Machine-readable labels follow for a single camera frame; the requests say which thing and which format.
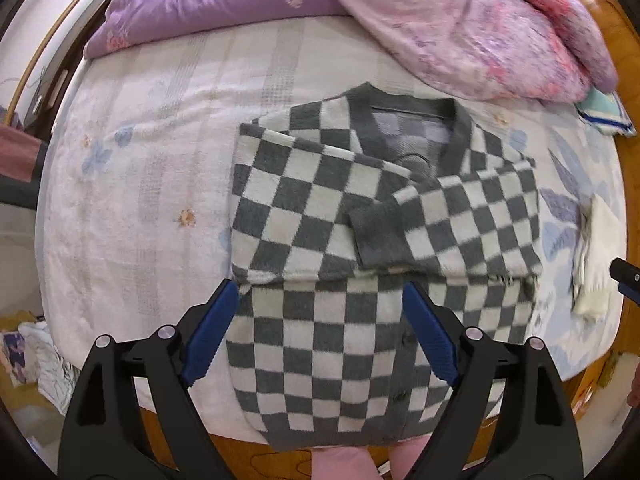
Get purple floral quilt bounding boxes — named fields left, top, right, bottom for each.
left=82, top=0, right=620, bottom=106

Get striped clothes pile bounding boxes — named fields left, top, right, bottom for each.
left=0, top=320, right=81, bottom=416

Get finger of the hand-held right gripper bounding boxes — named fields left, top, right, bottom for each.
left=611, top=257, right=640, bottom=307

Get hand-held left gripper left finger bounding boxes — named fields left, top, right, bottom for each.
left=59, top=280, right=241, bottom=480

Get white drawer cabinet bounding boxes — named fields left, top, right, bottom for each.
left=25, top=50, right=86, bottom=131

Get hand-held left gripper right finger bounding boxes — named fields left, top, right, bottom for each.
left=402, top=280, right=586, bottom=480

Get white folded garment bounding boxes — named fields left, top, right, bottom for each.
left=570, top=194, right=621, bottom=323

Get bed with floral sheet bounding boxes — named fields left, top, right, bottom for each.
left=35, top=10, right=631, bottom=446

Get person's pink trousers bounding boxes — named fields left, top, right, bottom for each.
left=310, top=435, right=431, bottom=480

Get pink and grey towel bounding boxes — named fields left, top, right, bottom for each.
left=0, top=122, right=51, bottom=206

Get grey white checkered cardigan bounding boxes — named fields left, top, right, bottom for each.
left=225, top=81, right=546, bottom=450

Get wooden headboard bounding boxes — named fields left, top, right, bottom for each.
left=555, top=0, right=640, bottom=171

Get blue white pillow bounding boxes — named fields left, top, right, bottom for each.
left=574, top=89, right=637, bottom=138

